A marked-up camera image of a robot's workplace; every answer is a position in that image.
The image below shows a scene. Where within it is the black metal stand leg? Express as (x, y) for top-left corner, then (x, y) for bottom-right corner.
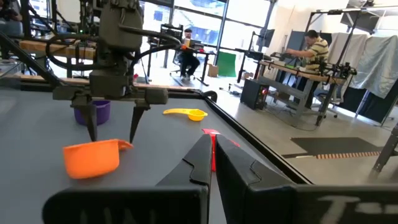
(369, 124), (398, 175)

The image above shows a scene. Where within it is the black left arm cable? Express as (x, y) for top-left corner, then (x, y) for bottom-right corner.
(45, 24), (182, 75)

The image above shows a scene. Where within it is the yellow measuring cup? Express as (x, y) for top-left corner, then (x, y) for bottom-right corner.
(162, 108), (208, 122)

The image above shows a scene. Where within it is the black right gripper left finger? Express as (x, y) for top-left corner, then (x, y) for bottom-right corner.
(42, 133), (213, 224)

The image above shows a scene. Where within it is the black monitor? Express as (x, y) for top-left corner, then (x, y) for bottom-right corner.
(257, 28), (275, 48)

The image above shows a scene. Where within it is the black computer tower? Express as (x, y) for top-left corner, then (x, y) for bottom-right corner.
(239, 78), (270, 110)

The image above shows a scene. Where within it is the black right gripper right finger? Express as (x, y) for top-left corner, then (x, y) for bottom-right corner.
(215, 134), (398, 224)

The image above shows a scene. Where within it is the red measuring cup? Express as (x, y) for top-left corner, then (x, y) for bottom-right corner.
(201, 128), (241, 172)

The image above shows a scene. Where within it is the orange measuring cup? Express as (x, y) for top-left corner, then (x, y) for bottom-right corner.
(62, 138), (134, 180)

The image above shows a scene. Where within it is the person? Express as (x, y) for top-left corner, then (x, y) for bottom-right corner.
(177, 28), (201, 82)
(285, 29), (330, 110)
(0, 0), (24, 37)

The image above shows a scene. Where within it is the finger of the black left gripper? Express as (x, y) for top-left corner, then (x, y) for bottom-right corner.
(129, 105), (150, 144)
(70, 102), (98, 142)

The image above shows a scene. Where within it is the black floor mat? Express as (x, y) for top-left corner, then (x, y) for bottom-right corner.
(281, 136), (384, 160)

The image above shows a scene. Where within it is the grey cloth cover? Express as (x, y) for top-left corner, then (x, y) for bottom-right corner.
(349, 34), (398, 99)

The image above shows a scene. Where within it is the purple measuring cup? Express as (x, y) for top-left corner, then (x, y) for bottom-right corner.
(73, 100), (111, 126)

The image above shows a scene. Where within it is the cardboard box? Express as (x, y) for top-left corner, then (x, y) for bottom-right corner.
(207, 63), (219, 78)

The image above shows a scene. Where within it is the green board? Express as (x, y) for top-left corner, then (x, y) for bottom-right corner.
(216, 51), (237, 78)

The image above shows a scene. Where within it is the wooden top workbench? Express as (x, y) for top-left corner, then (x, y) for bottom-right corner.
(254, 58), (348, 127)

